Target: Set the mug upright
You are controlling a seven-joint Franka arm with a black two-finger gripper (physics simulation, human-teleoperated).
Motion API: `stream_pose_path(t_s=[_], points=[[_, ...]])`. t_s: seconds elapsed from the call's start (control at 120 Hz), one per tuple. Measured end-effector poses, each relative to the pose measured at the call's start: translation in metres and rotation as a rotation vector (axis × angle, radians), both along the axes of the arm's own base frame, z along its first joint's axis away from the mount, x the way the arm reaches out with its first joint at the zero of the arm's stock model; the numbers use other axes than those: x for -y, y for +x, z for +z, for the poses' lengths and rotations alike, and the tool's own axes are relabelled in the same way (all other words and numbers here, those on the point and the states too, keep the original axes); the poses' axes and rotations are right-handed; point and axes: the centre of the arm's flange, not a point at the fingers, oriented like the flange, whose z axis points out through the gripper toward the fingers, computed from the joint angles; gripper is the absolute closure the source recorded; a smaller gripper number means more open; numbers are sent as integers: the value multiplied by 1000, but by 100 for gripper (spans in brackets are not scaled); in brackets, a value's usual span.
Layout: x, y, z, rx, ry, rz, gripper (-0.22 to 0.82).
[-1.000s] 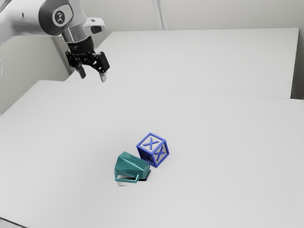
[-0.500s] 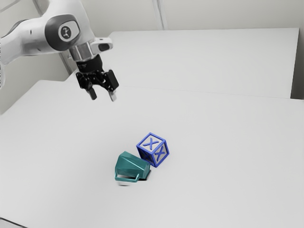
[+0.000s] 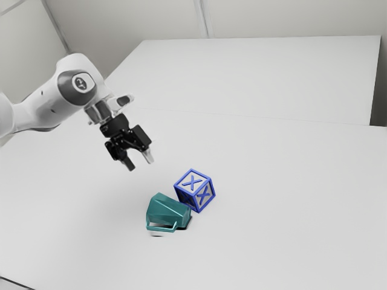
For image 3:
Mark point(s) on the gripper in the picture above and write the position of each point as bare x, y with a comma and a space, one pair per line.
125, 136

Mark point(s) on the blue letter block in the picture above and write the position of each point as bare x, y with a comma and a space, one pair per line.
195, 190

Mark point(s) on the teal faceted mug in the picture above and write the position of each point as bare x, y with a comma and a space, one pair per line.
167, 215

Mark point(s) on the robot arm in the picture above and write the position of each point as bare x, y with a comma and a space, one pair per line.
45, 99

